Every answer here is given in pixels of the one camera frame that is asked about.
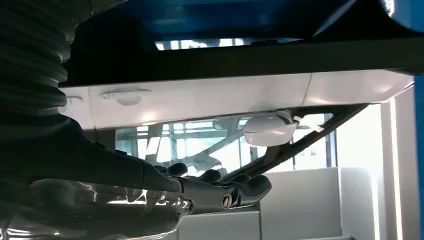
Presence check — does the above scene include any white car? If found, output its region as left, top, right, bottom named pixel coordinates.
left=59, top=68, right=416, bottom=180

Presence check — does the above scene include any white car side mirror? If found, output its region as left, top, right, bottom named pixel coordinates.
left=243, top=111, right=299, bottom=148

